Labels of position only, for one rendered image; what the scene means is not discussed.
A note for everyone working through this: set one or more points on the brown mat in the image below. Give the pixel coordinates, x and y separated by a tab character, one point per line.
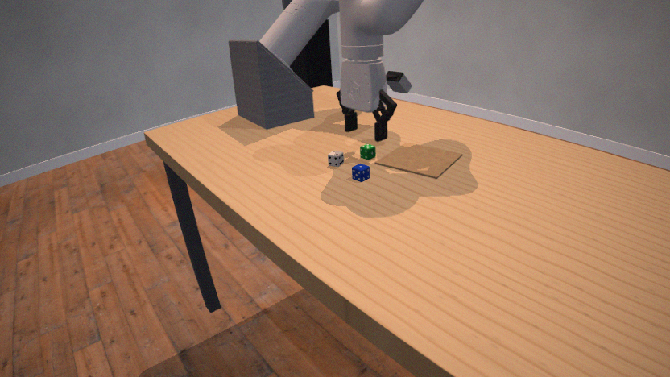
421	160

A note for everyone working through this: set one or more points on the green die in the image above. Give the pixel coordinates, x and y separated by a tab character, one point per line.
367	152

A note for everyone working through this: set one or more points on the blue die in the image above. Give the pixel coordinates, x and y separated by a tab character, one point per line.
361	172

